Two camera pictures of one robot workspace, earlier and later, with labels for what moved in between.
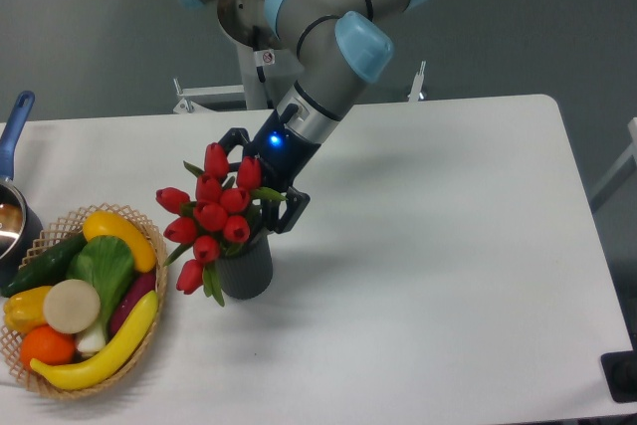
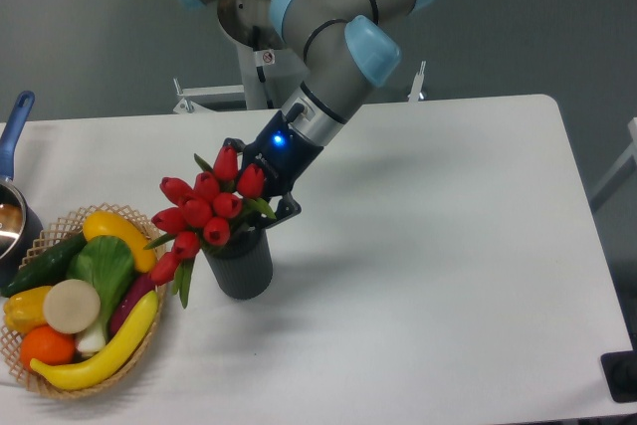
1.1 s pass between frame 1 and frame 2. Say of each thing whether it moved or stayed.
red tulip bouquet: moved
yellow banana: stayed
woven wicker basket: stayed
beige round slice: stayed
